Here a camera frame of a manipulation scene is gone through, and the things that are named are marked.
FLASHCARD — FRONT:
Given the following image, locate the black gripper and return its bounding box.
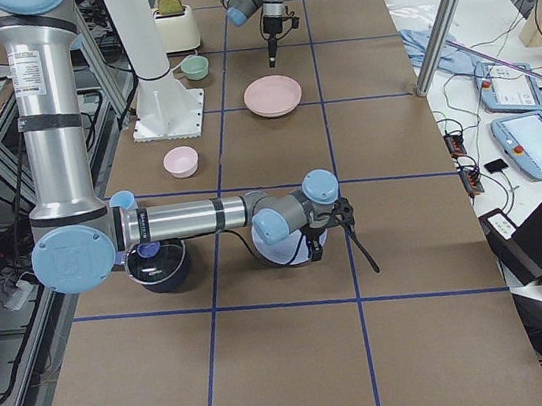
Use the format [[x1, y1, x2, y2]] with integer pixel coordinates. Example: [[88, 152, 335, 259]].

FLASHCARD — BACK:
[[260, 12, 300, 68], [301, 197, 356, 263]]

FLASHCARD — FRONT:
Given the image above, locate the blue plate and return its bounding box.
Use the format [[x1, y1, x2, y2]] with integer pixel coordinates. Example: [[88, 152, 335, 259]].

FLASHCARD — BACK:
[[251, 228, 310, 266]]

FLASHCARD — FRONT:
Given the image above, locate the pink plate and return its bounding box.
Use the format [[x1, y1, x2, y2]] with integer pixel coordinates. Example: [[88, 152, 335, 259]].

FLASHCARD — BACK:
[[243, 75, 302, 118]]

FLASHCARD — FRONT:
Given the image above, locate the green bowl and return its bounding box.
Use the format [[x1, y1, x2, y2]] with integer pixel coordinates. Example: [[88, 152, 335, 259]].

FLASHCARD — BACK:
[[180, 55, 210, 81]]

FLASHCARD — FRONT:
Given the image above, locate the cream toaster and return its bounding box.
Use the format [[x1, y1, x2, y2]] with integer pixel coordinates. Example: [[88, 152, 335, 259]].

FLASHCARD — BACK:
[[152, 0, 201, 54]]

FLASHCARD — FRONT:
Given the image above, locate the clear plastic bag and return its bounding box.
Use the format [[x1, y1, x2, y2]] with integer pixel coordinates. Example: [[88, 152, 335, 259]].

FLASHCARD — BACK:
[[387, 3, 438, 31]]

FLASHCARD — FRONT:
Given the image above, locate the pink bowl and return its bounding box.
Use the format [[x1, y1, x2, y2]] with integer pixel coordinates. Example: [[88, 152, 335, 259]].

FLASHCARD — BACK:
[[162, 146, 199, 179]]

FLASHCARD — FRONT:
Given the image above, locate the dark blue lidded pot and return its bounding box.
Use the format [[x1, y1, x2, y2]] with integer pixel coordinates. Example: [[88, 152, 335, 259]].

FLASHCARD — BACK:
[[124, 238, 192, 293]]

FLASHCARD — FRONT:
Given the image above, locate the light blue cloth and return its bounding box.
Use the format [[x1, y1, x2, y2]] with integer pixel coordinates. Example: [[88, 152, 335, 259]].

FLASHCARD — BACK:
[[399, 18, 479, 84]]

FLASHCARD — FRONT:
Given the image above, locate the light blue cup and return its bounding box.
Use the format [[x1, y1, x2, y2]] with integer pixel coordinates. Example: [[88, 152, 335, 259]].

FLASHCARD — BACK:
[[108, 190, 138, 211]]

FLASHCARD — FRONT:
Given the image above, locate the upper teach pendant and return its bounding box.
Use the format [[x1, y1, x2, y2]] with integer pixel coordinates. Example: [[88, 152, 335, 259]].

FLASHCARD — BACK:
[[474, 61, 542, 113]]

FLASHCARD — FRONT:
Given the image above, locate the teach pendant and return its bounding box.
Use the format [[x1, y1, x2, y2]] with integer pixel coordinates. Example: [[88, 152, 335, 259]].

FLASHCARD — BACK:
[[474, 61, 542, 113], [489, 111, 542, 181]]

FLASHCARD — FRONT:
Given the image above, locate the lower teach pendant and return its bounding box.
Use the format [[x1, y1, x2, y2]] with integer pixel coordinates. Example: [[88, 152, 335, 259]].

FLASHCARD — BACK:
[[489, 111, 542, 181]]

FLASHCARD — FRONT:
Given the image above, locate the reacher grabber stick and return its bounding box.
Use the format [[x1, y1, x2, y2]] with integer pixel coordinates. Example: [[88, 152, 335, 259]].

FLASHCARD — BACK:
[[445, 40, 542, 81]]

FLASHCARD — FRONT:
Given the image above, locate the white camera mast base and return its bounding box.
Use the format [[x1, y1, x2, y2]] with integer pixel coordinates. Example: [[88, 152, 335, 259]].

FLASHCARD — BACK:
[[103, 0, 204, 142]]

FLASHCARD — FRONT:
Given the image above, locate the aluminium frame post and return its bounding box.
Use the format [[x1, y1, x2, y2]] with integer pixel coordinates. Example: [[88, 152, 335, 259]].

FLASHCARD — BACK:
[[414, 0, 460, 97]]

